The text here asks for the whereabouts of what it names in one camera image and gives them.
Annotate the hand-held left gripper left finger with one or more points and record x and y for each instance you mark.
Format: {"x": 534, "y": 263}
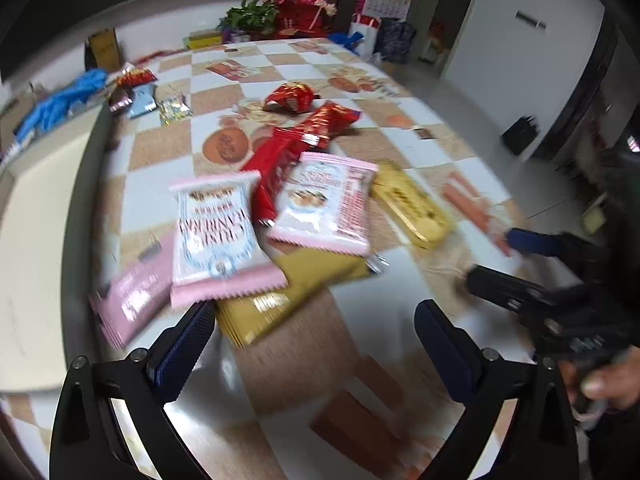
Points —
{"x": 182, "y": 355}

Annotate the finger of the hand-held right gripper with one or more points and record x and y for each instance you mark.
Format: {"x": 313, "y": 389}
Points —
{"x": 530, "y": 242}
{"x": 505, "y": 287}

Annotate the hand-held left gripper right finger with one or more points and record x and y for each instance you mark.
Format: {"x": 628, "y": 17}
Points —
{"x": 445, "y": 355}

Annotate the plain pink snack packet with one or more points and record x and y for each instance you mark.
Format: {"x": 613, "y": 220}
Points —
{"x": 135, "y": 295}

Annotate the pale yellow snack packet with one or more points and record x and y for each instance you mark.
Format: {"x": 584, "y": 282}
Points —
{"x": 410, "y": 205}

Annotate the pink packet blue white label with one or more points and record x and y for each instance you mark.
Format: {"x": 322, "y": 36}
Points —
{"x": 215, "y": 230}

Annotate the mustard gold snack packet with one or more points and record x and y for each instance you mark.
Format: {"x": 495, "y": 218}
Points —
{"x": 300, "y": 285}

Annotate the cream shallow cardboard box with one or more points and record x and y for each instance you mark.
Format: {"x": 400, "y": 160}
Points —
{"x": 40, "y": 260}

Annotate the pink packet cookie picture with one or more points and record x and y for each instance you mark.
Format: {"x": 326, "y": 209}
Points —
{"x": 320, "y": 200}

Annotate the long plain red packet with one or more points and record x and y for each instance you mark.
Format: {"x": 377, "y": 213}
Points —
{"x": 270, "y": 170}

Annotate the red packet gold label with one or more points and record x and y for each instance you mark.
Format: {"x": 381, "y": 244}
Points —
{"x": 325, "y": 122}

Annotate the person's right hand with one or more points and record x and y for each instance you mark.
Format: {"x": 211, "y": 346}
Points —
{"x": 605, "y": 385}

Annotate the pink elastic band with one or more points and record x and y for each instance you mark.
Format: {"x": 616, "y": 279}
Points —
{"x": 590, "y": 416}

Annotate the black bag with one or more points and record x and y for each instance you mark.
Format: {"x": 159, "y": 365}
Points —
{"x": 520, "y": 135}

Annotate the white cardboard box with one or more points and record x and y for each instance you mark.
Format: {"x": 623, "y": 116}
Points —
{"x": 435, "y": 47}

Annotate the dark blue patterned bag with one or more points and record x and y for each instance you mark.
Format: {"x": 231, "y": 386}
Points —
{"x": 395, "y": 40}

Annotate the flower print candy packet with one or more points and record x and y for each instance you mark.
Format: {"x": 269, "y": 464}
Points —
{"x": 175, "y": 111}

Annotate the light blue snack packet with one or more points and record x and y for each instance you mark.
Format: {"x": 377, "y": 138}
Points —
{"x": 142, "y": 101}

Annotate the dusty pink small packet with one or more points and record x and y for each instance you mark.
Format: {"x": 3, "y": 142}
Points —
{"x": 121, "y": 102}

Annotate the white red shopping bag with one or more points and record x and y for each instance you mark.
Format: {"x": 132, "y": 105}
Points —
{"x": 367, "y": 32}

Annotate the blue nitrile glove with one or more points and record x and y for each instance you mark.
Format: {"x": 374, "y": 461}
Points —
{"x": 87, "y": 82}
{"x": 45, "y": 112}

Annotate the small red snack packet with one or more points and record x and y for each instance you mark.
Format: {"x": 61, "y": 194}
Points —
{"x": 135, "y": 77}

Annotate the brown paper gift bag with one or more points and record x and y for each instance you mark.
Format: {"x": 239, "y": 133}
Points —
{"x": 102, "y": 50}

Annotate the yellow green tin box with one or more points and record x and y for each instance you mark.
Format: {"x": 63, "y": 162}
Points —
{"x": 205, "y": 40}

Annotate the red gift basket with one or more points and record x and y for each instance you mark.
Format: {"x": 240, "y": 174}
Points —
{"x": 302, "y": 19}

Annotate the green potted plant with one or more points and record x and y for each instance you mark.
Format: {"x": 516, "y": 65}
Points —
{"x": 247, "y": 17}

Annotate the wall switch panel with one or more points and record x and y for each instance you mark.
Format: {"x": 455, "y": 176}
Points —
{"x": 531, "y": 20}

